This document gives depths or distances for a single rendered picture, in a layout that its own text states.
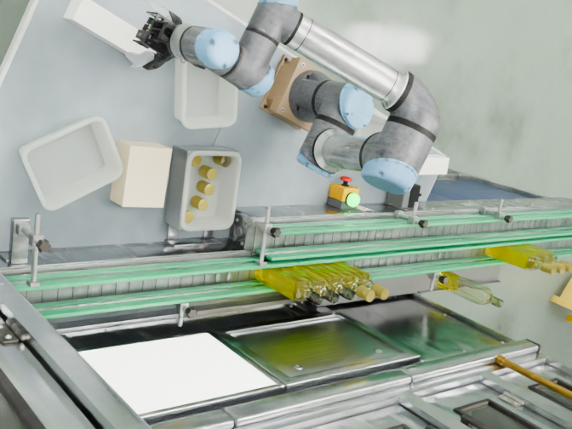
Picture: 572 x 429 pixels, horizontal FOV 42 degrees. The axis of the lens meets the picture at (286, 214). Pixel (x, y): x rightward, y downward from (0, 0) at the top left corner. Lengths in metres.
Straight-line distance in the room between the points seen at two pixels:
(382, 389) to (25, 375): 1.10
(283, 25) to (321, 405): 0.86
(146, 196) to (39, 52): 0.44
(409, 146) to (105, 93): 0.79
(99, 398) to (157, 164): 1.13
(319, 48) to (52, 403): 0.93
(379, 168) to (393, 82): 0.19
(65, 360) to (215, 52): 0.69
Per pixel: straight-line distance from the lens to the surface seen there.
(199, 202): 2.08
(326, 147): 1.93
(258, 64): 1.53
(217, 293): 2.04
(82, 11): 1.85
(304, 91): 2.12
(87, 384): 0.95
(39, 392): 0.97
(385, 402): 1.88
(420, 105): 1.64
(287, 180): 2.33
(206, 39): 1.45
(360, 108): 2.03
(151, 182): 1.98
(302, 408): 1.75
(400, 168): 1.62
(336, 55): 1.58
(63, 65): 1.91
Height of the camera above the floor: 2.52
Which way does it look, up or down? 49 degrees down
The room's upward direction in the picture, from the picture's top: 114 degrees clockwise
